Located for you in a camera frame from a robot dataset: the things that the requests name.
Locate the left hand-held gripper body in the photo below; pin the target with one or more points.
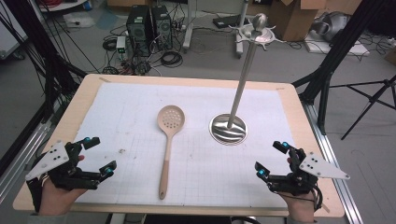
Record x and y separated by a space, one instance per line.
46 160

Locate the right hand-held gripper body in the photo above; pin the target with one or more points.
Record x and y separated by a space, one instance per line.
320 166

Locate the metal utensil stand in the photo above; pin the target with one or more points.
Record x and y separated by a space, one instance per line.
229 132

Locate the beige slotted spoon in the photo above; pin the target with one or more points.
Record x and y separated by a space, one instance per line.
171 118

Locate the person's left hand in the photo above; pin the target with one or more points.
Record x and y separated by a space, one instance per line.
57 199

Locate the person's right hand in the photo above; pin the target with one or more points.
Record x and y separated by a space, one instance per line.
300 207

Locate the tan tape strip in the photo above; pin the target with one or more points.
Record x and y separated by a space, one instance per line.
325 207

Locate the black tripod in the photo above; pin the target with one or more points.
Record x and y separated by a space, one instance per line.
372 99

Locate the small white device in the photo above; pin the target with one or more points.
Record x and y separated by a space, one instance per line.
121 46

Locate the white foam board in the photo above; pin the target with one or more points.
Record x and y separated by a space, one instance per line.
351 48

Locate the black computer tower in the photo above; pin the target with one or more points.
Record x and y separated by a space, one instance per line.
138 29
162 26

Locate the clear plastic bag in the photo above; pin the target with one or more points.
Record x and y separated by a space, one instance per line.
79 20

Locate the large open cardboard box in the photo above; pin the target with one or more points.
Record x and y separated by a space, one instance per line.
292 20

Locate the grey vacuum cleaner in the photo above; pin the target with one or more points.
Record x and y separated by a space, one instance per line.
333 26

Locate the white cabinet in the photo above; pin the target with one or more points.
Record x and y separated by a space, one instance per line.
9 34

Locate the black flat case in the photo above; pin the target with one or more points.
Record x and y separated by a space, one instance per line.
227 21

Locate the aluminium rail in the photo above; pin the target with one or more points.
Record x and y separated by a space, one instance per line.
21 158
323 133

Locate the black frame post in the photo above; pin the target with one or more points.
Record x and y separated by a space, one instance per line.
46 62
339 53

